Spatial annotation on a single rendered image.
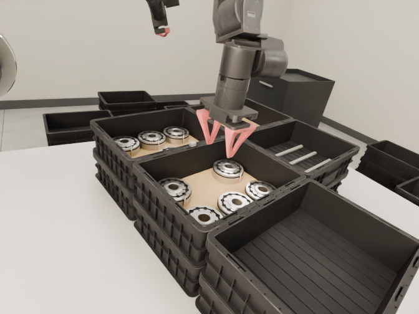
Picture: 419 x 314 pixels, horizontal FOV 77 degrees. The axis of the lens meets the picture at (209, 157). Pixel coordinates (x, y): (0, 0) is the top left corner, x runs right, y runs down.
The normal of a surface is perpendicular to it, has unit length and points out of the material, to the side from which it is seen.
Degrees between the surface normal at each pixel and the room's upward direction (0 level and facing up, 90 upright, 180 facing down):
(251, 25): 69
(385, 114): 90
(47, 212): 0
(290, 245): 0
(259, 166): 90
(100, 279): 0
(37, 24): 90
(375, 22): 90
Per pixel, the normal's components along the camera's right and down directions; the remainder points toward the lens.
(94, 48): 0.51, 0.49
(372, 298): 0.15, -0.86
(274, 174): -0.75, 0.23
